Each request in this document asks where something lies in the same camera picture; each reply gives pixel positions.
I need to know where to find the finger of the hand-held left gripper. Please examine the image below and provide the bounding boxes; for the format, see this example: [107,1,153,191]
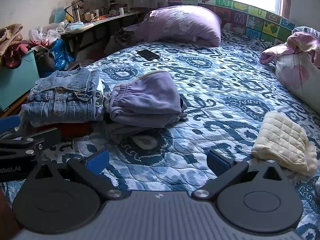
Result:
[0,127,62,156]
[0,116,21,140]

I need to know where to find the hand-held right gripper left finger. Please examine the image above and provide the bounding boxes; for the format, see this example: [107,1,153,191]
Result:
[31,149,123,201]

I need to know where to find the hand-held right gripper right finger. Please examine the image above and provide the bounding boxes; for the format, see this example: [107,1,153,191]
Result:
[191,150,284,202]

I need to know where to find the lavender pants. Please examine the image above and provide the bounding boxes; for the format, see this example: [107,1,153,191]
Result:
[109,70,185,128]

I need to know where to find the grey folded clothes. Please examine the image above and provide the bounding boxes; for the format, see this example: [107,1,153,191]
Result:
[102,97,188,144]

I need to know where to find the red folded garment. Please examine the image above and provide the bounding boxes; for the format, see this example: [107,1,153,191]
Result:
[31,121,93,140]

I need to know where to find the teal storage box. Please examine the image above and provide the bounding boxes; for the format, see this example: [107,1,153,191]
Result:
[0,49,41,112]

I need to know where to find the folded denim jacket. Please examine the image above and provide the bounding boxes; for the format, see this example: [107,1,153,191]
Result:
[24,66,104,127]

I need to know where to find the pale green garment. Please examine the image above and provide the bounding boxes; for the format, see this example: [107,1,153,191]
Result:
[94,80,111,111]

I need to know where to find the cream quilted garment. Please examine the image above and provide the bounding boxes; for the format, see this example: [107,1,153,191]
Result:
[251,111,318,177]

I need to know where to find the dark red garment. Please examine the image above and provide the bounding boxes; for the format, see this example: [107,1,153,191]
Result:
[1,42,33,69]

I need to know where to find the blue patterned quilt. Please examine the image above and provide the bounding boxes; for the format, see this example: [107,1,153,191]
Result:
[0,29,320,240]

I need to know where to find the blue plastic bag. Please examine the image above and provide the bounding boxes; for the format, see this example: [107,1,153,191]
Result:
[50,39,75,72]

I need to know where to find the brown fluffy towel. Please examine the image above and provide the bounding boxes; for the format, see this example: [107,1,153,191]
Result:
[0,24,24,53]

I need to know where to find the white plastic bag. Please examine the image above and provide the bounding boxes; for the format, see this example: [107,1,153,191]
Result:
[28,26,62,47]

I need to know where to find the dark desk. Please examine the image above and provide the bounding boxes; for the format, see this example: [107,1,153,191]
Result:
[60,11,145,55]

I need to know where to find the black smartphone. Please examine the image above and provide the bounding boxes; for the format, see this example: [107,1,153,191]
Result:
[137,49,160,61]

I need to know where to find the steel thermos flask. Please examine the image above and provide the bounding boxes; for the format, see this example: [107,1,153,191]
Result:
[72,4,82,22]

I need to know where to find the pink cloth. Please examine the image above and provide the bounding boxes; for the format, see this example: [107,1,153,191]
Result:
[259,26,320,68]

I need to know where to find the colourful alphabet play mat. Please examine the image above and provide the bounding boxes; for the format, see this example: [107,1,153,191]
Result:
[167,0,297,47]

